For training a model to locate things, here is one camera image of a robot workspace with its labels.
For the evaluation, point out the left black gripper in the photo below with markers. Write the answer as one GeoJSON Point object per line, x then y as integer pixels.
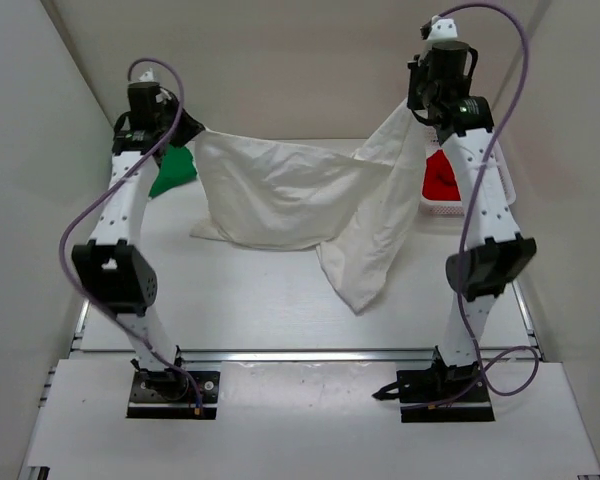
{"type": "Point", "coordinates": [190, 127]}

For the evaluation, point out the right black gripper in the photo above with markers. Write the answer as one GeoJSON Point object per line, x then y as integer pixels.
{"type": "Point", "coordinates": [420, 68]}

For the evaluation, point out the green polo shirt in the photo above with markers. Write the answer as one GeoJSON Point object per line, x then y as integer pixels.
{"type": "Point", "coordinates": [177, 169]}

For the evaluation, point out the white t shirt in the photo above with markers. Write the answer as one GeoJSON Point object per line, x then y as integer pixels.
{"type": "Point", "coordinates": [354, 209]}

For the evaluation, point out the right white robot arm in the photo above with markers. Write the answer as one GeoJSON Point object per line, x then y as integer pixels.
{"type": "Point", "coordinates": [492, 250]}

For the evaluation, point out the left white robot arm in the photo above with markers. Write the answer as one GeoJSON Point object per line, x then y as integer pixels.
{"type": "Point", "coordinates": [110, 265]}

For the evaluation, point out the red t shirt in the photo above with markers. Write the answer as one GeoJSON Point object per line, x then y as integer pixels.
{"type": "Point", "coordinates": [439, 180]}

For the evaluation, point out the white plastic basket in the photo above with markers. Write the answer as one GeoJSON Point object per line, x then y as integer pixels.
{"type": "Point", "coordinates": [451, 209]}

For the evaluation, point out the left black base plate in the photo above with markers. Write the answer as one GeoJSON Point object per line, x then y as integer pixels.
{"type": "Point", "coordinates": [205, 395]}

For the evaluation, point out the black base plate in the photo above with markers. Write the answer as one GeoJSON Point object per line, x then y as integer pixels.
{"type": "Point", "coordinates": [424, 398]}
{"type": "Point", "coordinates": [205, 395]}

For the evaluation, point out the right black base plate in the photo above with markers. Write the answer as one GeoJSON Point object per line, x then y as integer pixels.
{"type": "Point", "coordinates": [424, 398]}

